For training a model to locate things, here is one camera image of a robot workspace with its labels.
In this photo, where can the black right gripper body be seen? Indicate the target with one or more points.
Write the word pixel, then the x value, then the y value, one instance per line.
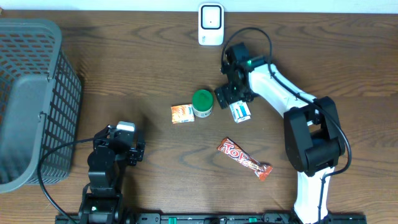
pixel 232 93

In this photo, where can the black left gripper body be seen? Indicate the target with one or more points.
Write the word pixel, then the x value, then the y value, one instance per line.
pixel 134 155

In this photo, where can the white Panadol box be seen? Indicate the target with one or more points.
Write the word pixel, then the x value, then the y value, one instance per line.
pixel 240 111

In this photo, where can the green lid jar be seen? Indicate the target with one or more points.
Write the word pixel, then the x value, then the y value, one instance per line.
pixel 202 102

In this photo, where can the red Top chocolate bar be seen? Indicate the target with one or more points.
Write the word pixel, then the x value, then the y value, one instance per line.
pixel 235 152

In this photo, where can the orange snack packet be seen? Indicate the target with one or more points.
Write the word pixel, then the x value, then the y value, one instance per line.
pixel 182 114

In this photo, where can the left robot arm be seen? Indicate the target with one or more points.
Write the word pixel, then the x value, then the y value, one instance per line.
pixel 102 198

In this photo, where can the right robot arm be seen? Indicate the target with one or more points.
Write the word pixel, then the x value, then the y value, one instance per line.
pixel 312 131

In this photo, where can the white barcode scanner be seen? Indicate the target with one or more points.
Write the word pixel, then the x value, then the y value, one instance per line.
pixel 210 24

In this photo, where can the grey plastic basket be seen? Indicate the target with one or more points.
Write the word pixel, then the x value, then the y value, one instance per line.
pixel 40 98

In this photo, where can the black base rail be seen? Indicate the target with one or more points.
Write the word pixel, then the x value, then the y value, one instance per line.
pixel 272 217

